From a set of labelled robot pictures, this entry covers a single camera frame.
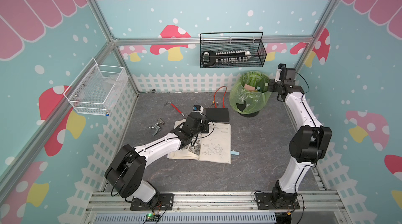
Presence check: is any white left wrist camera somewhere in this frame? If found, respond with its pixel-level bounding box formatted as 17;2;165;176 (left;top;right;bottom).
193;105;204;114

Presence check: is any red cable loop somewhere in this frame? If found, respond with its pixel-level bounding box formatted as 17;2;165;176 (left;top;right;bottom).
213;85;228;109

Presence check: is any black wire wall basket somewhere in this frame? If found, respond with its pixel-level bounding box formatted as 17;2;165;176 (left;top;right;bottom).
200;32;267;68

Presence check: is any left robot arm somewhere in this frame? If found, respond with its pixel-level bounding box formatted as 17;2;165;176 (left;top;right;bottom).
104;112;213;207

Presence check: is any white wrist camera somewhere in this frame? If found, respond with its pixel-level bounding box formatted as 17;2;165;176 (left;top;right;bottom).
193;105;204;114
275;63;286;82

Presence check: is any green circuit board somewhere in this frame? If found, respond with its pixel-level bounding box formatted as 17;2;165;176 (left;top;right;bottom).
145;213;161;223

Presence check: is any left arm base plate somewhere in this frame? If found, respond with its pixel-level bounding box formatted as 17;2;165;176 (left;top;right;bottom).
130;193;175;211

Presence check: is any sketch drawing book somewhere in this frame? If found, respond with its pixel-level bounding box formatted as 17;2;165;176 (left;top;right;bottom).
167;122;231;164

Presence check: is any red handled tool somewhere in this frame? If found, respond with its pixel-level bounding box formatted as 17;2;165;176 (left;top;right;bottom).
164;102;185;117

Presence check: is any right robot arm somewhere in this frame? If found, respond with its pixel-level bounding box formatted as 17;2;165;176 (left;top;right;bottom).
268;64;332;201

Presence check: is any white wire wall basket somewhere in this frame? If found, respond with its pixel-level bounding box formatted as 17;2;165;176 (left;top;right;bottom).
63;58;128;117

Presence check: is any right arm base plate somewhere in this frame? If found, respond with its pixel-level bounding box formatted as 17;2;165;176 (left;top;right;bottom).
253;191;300;211

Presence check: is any grey slotted cable duct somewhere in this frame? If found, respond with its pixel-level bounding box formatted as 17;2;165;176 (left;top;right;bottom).
93;212;277;224

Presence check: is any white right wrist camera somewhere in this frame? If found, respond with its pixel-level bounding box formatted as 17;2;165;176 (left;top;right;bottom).
275;63;286;82

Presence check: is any black flat box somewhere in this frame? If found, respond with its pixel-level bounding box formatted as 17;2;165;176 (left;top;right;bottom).
205;108;230;122

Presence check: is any small metal clamp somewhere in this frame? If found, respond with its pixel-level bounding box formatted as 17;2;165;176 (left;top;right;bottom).
148;118;165;136

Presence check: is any green bagged trash bin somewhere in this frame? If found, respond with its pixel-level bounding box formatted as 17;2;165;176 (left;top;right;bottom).
229;71;272;117

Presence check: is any black socket bit holder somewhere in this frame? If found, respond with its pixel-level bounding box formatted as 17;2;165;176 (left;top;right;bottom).
200;50;251;67

